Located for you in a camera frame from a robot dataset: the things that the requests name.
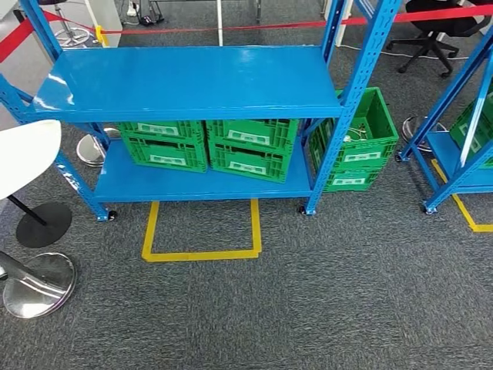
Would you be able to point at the yellow floor tape line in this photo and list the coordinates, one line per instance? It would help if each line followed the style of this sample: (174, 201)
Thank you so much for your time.
(481, 228)

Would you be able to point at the red barrier tape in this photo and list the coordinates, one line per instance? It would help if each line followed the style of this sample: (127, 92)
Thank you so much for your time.
(442, 14)

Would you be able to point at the blue metal shelf rack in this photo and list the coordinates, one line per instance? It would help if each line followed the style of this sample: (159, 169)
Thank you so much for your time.
(442, 153)
(185, 81)

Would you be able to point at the yellow hook-shaped fitting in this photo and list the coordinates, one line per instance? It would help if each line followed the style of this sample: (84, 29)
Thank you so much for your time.
(101, 35)

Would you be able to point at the black round-base stand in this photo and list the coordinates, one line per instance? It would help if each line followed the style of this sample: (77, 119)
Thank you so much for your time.
(46, 227)

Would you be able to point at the white desk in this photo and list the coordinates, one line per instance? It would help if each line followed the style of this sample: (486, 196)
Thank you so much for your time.
(108, 15)

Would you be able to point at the yellow floor tape square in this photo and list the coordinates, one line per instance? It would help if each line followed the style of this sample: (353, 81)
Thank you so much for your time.
(200, 255)

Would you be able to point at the white curved plastic part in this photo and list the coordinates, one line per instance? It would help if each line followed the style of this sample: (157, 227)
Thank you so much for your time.
(27, 153)

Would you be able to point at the black stool chrome base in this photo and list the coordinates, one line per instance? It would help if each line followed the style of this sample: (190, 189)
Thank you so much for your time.
(62, 18)

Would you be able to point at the open green plastic crate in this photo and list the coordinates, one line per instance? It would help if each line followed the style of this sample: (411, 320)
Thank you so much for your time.
(385, 148)

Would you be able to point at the steel frame table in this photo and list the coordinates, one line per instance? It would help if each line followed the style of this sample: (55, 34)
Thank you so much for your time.
(258, 10)

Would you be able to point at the black office chair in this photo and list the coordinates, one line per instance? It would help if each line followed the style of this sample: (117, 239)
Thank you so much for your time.
(442, 28)

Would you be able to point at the white power strip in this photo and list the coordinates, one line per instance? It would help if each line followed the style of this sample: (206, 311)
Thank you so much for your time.
(132, 8)

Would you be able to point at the white desk panel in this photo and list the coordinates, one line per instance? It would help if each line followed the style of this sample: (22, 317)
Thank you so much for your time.
(344, 33)

